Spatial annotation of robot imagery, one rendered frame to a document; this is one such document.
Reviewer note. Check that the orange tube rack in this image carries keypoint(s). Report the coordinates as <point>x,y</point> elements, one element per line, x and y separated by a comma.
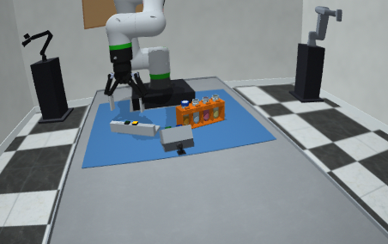
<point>199,108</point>

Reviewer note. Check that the blue bench mat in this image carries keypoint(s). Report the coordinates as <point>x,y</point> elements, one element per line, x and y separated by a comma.
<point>106,148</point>

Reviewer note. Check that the blue and white screw cap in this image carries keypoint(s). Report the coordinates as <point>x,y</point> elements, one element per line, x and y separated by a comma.
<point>184,103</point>

